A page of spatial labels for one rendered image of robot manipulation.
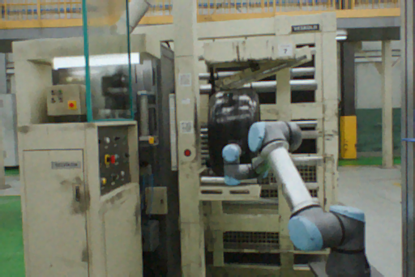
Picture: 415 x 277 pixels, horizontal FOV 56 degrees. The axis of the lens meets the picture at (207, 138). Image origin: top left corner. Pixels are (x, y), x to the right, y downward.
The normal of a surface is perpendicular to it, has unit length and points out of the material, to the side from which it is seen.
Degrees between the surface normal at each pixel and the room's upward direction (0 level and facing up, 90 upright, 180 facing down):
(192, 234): 90
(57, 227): 90
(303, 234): 96
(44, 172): 90
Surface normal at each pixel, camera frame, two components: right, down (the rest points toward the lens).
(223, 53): -0.17, 0.06
